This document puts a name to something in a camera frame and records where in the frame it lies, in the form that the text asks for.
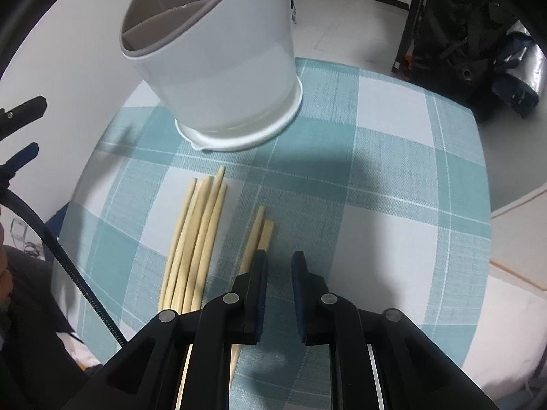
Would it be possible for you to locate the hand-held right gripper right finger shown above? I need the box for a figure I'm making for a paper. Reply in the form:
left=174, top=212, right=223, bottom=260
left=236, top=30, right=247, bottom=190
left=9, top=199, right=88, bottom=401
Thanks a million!
left=291, top=251, right=501, bottom=410

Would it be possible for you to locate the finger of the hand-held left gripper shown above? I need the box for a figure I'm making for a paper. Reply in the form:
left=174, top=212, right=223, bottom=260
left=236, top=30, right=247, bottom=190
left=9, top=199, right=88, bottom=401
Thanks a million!
left=0, top=96, right=47, bottom=139
left=0, top=142, right=40, bottom=189

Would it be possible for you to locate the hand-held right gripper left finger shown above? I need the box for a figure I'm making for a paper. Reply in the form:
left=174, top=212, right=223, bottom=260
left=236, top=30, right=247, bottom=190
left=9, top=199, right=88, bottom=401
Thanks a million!
left=60, top=250, right=269, bottom=410

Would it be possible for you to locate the white utensil holder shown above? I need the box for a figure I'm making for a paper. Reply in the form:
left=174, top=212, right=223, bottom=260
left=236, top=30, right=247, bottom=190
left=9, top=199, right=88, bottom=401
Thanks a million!
left=119, top=0, right=303, bottom=152

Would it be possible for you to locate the teal checked tablecloth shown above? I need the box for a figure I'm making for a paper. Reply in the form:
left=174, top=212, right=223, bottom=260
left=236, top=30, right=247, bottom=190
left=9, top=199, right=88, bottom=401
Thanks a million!
left=57, top=56, right=492, bottom=410

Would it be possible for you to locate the person's dark clothing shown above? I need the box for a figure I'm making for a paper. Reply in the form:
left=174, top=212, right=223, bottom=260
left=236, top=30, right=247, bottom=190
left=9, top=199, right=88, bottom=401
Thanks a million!
left=0, top=248, right=103, bottom=410

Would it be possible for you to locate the black hanging jacket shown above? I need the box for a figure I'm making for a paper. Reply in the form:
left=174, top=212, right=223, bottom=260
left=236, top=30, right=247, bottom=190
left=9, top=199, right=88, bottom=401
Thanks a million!
left=416, top=0, right=535, bottom=122

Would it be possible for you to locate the silver folding umbrella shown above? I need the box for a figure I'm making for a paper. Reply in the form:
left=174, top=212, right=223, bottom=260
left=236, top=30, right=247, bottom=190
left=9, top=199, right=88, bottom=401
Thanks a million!
left=491, top=21, right=545, bottom=118

